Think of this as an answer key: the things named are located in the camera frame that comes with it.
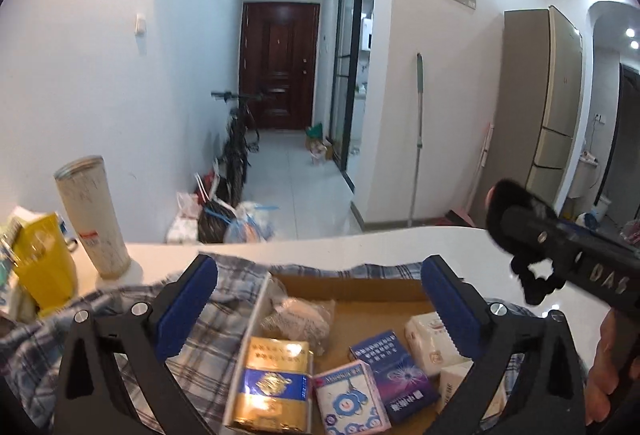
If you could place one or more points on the shallow cardboard box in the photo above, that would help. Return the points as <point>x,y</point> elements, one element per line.
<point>380,290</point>

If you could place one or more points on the cream small box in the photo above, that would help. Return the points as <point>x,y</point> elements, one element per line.
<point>452,387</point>

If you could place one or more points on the gold blue cigarette pack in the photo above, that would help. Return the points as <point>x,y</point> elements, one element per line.
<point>272,385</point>

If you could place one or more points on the dark red entrance door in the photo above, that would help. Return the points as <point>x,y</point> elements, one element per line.
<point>280,65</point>

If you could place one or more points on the black framed glass sliding door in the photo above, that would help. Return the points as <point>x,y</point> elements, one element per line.
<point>350,65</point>

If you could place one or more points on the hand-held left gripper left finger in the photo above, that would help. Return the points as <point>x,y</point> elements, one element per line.
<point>187,305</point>

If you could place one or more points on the white tissue pack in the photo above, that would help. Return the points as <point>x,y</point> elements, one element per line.
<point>425,335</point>

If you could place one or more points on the beige refrigerator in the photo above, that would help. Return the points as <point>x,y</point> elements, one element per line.
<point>535,115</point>

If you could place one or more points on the blue plaid shirt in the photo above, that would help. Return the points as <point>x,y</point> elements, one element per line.
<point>220,340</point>

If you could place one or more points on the blue floor bag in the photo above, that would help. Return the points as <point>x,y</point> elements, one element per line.
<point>587,218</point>

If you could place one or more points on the clear plastic bag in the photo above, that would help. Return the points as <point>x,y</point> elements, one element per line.
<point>300,320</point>

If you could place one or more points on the white blue patterned box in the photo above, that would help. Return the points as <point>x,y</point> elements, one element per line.
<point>350,402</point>

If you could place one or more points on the white leaning board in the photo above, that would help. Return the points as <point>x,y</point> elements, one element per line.
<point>482,165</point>

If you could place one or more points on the white light switch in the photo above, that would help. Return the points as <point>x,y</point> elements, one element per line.
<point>141,24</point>

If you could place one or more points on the red plastic bag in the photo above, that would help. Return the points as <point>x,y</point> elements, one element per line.
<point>210,187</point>

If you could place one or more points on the dark blue cigarette pack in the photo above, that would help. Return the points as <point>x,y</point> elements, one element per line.
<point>395,375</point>

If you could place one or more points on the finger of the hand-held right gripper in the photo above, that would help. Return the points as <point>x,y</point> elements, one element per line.
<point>537,282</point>
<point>507,210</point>

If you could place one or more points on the black bicycle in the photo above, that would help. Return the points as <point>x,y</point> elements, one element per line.
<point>237,140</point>

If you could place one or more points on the white plastic bag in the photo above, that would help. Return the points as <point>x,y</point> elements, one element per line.
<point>182,220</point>

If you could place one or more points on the person's right hand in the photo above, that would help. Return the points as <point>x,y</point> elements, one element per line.
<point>600,365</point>

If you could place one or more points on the black trash bag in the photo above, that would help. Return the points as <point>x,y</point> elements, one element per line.
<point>216,222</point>

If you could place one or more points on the packets at left edge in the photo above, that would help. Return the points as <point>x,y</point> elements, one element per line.
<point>22,216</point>

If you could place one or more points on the green bag and cartons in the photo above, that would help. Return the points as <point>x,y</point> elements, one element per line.
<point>317,142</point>

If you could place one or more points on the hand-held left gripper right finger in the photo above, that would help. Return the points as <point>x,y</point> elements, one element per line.
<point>450,310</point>

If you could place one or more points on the white blue trash bag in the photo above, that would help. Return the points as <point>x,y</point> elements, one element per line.
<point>250,222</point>

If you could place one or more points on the beige patterned tumbler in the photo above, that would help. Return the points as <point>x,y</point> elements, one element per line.
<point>92,220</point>

